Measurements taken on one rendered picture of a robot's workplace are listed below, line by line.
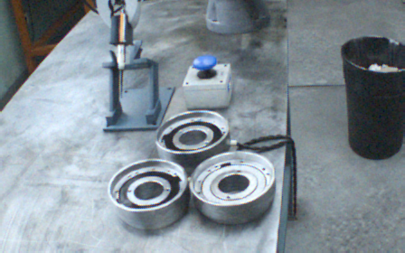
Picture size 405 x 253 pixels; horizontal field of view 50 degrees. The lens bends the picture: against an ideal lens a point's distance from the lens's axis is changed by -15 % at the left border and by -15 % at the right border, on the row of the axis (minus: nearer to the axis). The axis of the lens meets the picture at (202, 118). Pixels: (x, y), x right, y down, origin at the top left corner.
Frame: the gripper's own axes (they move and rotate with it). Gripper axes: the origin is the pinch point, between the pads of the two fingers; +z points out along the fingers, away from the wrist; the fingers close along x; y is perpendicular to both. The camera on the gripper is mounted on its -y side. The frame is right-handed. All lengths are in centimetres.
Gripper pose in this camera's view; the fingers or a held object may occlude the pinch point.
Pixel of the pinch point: (122, 24)
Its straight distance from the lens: 79.8
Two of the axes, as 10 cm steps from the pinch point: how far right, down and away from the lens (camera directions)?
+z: 1.5, 8.4, 5.3
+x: -9.8, 0.4, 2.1
